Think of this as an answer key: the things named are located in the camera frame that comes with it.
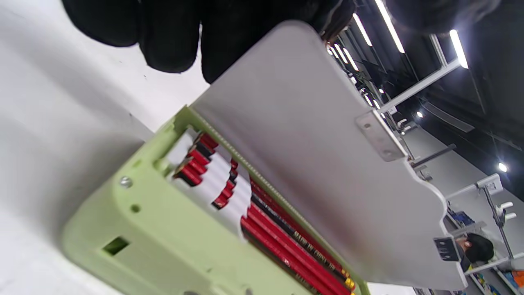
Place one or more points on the green multifunction pencil case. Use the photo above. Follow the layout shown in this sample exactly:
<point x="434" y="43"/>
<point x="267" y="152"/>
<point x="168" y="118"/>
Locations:
<point x="307" y="143"/>

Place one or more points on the person's left hand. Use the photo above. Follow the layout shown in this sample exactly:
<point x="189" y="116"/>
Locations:
<point x="229" y="28"/>

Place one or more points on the white metal frame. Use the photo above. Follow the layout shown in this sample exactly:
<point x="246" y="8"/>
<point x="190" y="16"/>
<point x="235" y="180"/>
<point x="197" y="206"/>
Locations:
<point x="421" y="84"/>

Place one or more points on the row of ceiling light strips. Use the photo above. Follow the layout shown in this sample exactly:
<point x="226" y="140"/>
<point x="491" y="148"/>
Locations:
<point x="458" y="49"/>

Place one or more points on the white storage shelf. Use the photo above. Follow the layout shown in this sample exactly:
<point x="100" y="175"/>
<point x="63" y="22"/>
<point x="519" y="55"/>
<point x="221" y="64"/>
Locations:
<point x="487" y="265"/>

